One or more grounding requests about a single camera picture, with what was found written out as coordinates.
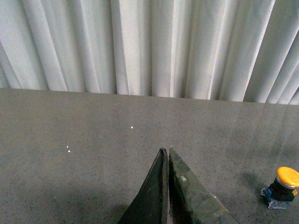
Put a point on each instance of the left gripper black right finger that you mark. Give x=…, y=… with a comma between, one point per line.
x=190, y=201

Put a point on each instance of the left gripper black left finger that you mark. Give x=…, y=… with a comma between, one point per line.
x=151, y=203

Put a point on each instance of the yellow push button switch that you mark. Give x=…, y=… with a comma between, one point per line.
x=282, y=191

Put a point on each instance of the white pleated curtain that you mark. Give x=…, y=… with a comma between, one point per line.
x=234, y=50

